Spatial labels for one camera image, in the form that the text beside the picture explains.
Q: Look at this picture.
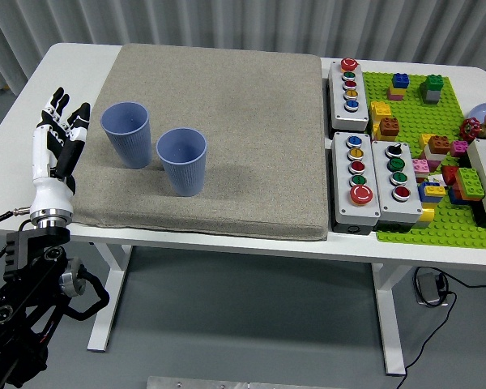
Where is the grey-brown fabric mat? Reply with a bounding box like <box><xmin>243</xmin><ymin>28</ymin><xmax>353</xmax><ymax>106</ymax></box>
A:
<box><xmin>70</xmin><ymin>43</ymin><xmax>328</xmax><ymax>242</ymax></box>

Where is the magenta toy brick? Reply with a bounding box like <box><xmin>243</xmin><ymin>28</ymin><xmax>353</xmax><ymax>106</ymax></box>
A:
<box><xmin>450</xmin><ymin>139</ymin><xmax>470</xmax><ymax>158</ymax></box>

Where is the green studded baseplate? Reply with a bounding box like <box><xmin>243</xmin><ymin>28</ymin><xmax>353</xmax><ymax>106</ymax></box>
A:
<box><xmin>362</xmin><ymin>71</ymin><xmax>486</xmax><ymax>248</ymax></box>

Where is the brown toy brick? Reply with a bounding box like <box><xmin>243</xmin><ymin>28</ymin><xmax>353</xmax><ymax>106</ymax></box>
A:
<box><xmin>378</xmin><ymin>117</ymin><xmax>401</xmax><ymax>138</ymax></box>

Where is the red flower-shaped toy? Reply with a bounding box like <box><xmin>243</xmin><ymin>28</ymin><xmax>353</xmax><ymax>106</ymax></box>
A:
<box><xmin>458</xmin><ymin>117</ymin><xmax>481</xmax><ymax>142</ymax></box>

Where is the red toy brick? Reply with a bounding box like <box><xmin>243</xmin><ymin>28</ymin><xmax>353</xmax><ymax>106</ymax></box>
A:
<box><xmin>441</xmin><ymin>165</ymin><xmax>463</xmax><ymax>188</ymax></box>

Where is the grey five-button control box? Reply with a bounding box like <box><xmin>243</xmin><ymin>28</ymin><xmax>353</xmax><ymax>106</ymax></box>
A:
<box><xmin>330</xmin><ymin>131</ymin><xmax>382</xmax><ymax>235</ymax></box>
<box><xmin>326</xmin><ymin>58</ymin><xmax>370</xmax><ymax>133</ymax></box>

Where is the grey four-button control box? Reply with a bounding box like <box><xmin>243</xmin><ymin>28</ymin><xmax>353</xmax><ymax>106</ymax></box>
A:
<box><xmin>371</xmin><ymin>139</ymin><xmax>424</xmax><ymax>233</ymax></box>

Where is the grey pleated curtain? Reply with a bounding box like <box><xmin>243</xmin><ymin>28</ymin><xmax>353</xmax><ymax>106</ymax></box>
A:
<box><xmin>0</xmin><ymin>0</ymin><xmax>486</xmax><ymax>93</ymax></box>

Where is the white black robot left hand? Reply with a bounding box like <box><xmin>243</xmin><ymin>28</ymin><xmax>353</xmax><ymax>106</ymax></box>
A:
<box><xmin>28</xmin><ymin>87</ymin><xmax>92</xmax><ymax>218</ymax></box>

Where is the grey power adapter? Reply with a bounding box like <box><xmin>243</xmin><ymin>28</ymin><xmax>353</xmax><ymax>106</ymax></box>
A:
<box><xmin>414</xmin><ymin>271</ymin><xmax>447</xmax><ymax>308</ymax></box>

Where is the grey toy brick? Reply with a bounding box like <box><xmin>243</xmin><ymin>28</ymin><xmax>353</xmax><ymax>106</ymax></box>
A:
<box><xmin>419</xmin><ymin>83</ymin><xmax>442</xmax><ymax>106</ymax></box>

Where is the light green toy brick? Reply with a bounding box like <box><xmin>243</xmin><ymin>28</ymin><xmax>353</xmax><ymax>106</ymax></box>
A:
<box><xmin>455</xmin><ymin>166</ymin><xmax>486</xmax><ymax>199</ymax></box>

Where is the white toy brick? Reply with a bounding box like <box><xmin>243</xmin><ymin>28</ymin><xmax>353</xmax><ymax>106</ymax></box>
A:
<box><xmin>424</xmin><ymin>147</ymin><xmax>447</xmax><ymax>164</ymax></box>

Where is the light blue plate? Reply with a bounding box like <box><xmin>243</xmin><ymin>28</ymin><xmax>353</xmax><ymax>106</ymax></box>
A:
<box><xmin>467</xmin><ymin>102</ymin><xmax>486</xmax><ymax>127</ymax></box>

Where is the blue ribbed plastic cup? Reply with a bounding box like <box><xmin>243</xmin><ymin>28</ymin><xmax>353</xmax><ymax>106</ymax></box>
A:
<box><xmin>100</xmin><ymin>101</ymin><xmax>151</xmax><ymax>169</ymax></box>
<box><xmin>156</xmin><ymin>128</ymin><xmax>209</xmax><ymax>198</ymax></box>

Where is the yellow round toy brick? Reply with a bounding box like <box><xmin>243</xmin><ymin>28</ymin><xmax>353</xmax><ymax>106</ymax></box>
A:
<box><xmin>417</xmin><ymin>201</ymin><xmax>437</xmax><ymax>224</ymax></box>

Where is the black power cable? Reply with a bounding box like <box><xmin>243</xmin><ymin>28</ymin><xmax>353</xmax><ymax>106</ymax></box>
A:
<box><xmin>399</xmin><ymin>270</ymin><xmax>486</xmax><ymax>389</ymax></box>

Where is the white table leg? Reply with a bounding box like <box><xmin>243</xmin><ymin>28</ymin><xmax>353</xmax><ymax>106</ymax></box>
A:
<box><xmin>370</xmin><ymin>262</ymin><xmax>408</xmax><ymax>376</ymax></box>
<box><xmin>87</xmin><ymin>242</ymin><xmax>133</xmax><ymax>353</ymax></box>

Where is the orange toy brick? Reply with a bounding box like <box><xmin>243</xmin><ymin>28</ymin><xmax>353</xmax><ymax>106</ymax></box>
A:
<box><xmin>452</xmin><ymin>186</ymin><xmax>486</xmax><ymax>203</ymax></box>
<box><xmin>427</xmin><ymin>135</ymin><xmax>451</xmax><ymax>156</ymax></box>

